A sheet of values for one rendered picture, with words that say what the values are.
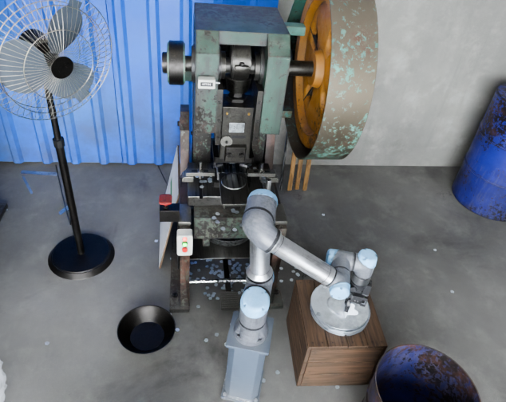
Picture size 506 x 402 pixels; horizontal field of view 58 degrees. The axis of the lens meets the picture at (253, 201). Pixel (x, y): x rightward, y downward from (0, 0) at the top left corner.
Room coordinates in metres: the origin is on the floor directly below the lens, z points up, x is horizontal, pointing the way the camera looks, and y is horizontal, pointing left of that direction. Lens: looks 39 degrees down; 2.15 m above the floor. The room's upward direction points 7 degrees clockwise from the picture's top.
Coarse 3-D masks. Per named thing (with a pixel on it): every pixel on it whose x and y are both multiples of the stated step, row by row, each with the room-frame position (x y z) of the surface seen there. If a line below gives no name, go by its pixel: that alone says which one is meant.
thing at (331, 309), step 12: (324, 288) 1.55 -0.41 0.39; (312, 300) 1.46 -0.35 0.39; (324, 300) 1.47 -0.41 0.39; (336, 300) 1.48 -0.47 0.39; (324, 312) 1.40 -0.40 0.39; (336, 312) 1.40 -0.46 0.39; (360, 312) 1.43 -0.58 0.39; (336, 324) 1.34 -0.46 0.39; (348, 324) 1.35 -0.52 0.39; (360, 324) 1.36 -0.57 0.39
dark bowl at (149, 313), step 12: (132, 312) 1.51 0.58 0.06; (144, 312) 1.53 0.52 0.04; (156, 312) 1.53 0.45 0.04; (168, 312) 1.53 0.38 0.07; (120, 324) 1.42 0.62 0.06; (132, 324) 1.46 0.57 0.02; (144, 324) 1.48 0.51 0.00; (156, 324) 1.49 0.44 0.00; (168, 324) 1.47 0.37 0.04; (120, 336) 1.35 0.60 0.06; (132, 336) 1.40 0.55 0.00; (144, 336) 1.41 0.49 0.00; (156, 336) 1.41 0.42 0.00; (168, 336) 1.40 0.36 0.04; (132, 348) 1.31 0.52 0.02; (144, 348) 1.33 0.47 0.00; (156, 348) 1.33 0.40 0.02
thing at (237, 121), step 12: (228, 96) 1.93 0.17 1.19; (228, 108) 1.86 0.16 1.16; (240, 108) 1.87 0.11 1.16; (252, 108) 1.88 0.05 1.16; (228, 120) 1.86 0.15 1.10; (240, 120) 1.87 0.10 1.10; (252, 120) 1.88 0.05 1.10; (228, 132) 1.86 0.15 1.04; (240, 132) 1.87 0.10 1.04; (228, 144) 1.85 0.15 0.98; (240, 144) 1.86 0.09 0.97; (228, 156) 1.82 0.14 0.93; (240, 156) 1.83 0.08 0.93
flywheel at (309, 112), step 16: (320, 0) 2.14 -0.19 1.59; (304, 16) 2.28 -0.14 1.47; (320, 16) 2.14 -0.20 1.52; (320, 32) 2.10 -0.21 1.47; (304, 48) 2.30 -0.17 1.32; (320, 48) 2.06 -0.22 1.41; (320, 64) 1.95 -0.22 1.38; (304, 80) 2.22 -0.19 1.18; (320, 80) 1.94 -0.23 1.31; (304, 96) 2.17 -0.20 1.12; (320, 96) 1.92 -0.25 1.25; (304, 112) 2.10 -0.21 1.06; (320, 112) 1.87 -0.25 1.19; (304, 128) 1.98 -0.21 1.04; (304, 144) 1.90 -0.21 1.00
